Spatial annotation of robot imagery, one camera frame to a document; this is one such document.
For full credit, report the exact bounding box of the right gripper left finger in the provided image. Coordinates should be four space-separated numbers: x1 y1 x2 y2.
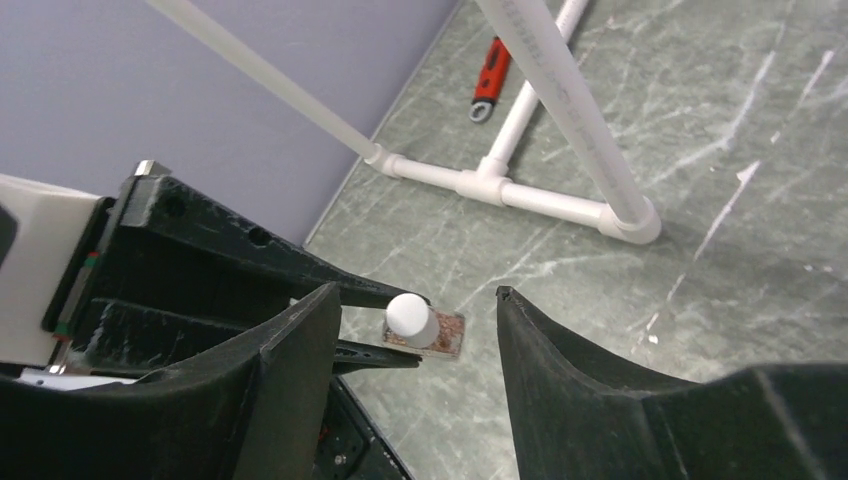
1 283 341 479

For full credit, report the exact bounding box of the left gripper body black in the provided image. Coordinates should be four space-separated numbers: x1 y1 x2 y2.
1 175 123 390

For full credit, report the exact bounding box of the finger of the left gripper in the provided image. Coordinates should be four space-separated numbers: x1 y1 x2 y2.
72 298 425 379
119 173 404 312

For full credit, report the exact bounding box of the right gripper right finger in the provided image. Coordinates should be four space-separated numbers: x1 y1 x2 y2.
496 286 847 479

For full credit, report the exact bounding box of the glitter nail polish bottle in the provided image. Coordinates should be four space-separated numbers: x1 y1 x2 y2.
381 310 466 360

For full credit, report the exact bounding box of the white nail polish cap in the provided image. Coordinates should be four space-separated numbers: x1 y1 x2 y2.
385 293 438 347

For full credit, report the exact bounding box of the red adjustable wrench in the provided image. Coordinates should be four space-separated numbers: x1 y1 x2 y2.
468 37 511 124

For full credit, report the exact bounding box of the white PVC pipe frame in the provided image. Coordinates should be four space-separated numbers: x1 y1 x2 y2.
153 1 662 245

